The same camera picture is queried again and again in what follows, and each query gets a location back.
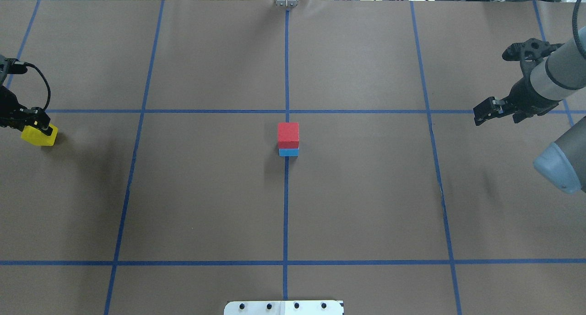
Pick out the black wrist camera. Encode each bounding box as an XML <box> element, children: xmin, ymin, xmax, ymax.
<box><xmin>23</xmin><ymin>107</ymin><xmax>53</xmax><ymax>136</ymax></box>
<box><xmin>473</xmin><ymin>97</ymin><xmax>503</xmax><ymax>126</ymax></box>

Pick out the yellow cube block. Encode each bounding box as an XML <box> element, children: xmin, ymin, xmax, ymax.
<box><xmin>21</xmin><ymin>124</ymin><xmax>59</xmax><ymax>147</ymax></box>

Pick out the blue cube block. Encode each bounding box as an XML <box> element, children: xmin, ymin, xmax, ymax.
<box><xmin>278</xmin><ymin>148</ymin><xmax>299</xmax><ymax>157</ymax></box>

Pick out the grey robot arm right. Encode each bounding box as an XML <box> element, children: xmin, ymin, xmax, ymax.
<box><xmin>474</xmin><ymin>28</ymin><xmax>585</xmax><ymax>194</ymax></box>

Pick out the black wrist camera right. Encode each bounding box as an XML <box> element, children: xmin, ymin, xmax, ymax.
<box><xmin>473</xmin><ymin>97</ymin><xmax>503</xmax><ymax>126</ymax></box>

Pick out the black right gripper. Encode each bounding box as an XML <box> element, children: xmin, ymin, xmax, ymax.
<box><xmin>501</xmin><ymin>38</ymin><xmax>562</xmax><ymax>124</ymax></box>

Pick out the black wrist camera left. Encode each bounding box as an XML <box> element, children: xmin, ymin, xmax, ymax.
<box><xmin>23</xmin><ymin>107</ymin><xmax>53</xmax><ymax>136</ymax></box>

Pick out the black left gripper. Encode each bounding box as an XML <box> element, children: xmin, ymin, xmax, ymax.
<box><xmin>0</xmin><ymin>55</ymin><xmax>28</xmax><ymax>129</ymax></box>

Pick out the red cube block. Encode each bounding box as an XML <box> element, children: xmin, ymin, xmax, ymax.
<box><xmin>277</xmin><ymin>122</ymin><xmax>300</xmax><ymax>149</ymax></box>

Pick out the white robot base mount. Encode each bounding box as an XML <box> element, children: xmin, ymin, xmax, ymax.
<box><xmin>223</xmin><ymin>300</ymin><xmax>345</xmax><ymax>315</ymax></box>

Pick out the blue tape line lengthwise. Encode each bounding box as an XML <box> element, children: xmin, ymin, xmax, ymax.
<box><xmin>282</xmin><ymin>10</ymin><xmax>291</xmax><ymax>300</ymax></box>

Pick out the black braided cable left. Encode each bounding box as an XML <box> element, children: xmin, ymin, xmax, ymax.
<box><xmin>18</xmin><ymin>61</ymin><xmax>52</xmax><ymax>110</ymax></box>

